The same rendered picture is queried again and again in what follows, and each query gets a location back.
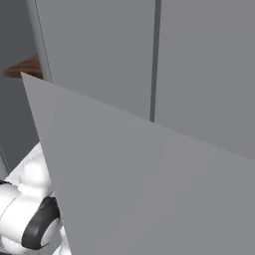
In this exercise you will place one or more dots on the grey open cabinet door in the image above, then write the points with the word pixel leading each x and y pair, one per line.
pixel 149 186

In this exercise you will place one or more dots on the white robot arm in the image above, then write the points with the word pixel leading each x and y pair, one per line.
pixel 20 212

